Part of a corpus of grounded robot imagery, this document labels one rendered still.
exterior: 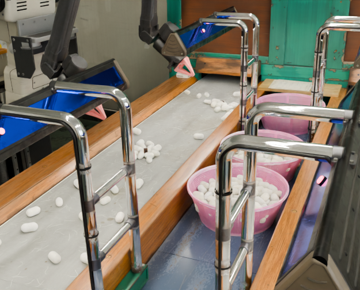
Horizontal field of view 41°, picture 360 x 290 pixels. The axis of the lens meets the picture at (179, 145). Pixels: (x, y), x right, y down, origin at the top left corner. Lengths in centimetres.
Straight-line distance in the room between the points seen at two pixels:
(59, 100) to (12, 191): 45
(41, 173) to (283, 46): 123
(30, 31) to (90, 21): 186
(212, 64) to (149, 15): 44
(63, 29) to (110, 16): 211
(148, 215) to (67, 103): 35
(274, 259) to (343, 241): 53
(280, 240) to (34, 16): 138
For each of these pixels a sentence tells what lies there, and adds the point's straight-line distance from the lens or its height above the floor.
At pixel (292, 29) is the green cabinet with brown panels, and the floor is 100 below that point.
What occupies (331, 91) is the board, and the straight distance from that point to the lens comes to 208.
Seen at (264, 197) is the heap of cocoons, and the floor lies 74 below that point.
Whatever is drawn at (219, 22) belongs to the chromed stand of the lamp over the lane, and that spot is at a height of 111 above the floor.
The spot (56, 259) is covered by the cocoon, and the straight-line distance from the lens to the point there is 107.
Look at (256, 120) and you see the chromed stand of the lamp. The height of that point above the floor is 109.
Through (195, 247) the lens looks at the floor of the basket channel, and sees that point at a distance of 120.
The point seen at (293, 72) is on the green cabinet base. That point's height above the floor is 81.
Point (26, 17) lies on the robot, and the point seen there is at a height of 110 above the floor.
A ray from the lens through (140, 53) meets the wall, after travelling 362.
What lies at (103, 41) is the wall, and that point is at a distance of 379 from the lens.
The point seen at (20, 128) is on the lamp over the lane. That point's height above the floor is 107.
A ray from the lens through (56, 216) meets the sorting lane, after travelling 125.
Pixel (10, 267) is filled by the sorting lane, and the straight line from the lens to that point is 111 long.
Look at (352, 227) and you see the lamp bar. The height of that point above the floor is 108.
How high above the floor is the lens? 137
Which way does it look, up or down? 23 degrees down
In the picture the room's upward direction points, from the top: 2 degrees counter-clockwise
